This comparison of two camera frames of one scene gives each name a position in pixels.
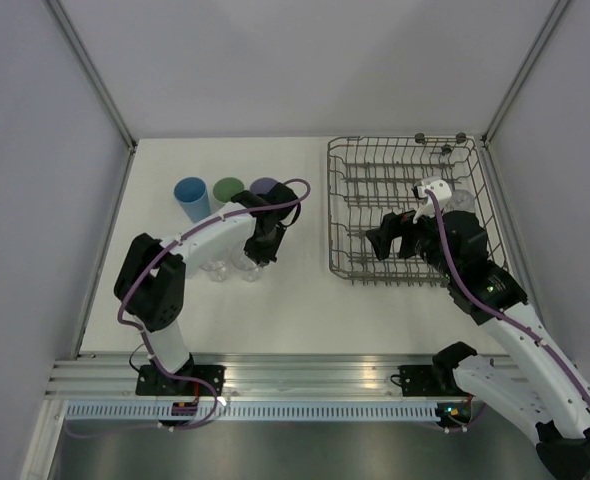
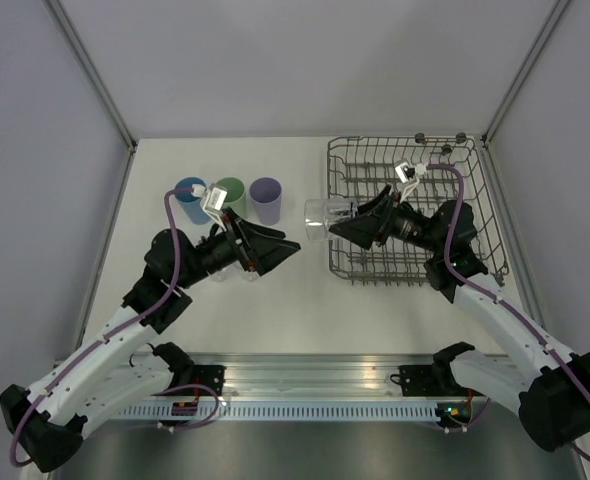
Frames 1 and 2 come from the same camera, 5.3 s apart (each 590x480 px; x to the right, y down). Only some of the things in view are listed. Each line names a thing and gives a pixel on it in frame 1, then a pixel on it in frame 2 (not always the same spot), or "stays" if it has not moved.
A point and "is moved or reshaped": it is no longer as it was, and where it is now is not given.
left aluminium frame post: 61,17 stays
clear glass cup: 461,200 is moved or reshaped
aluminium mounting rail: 246,375 stays
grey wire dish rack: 370,176 stays
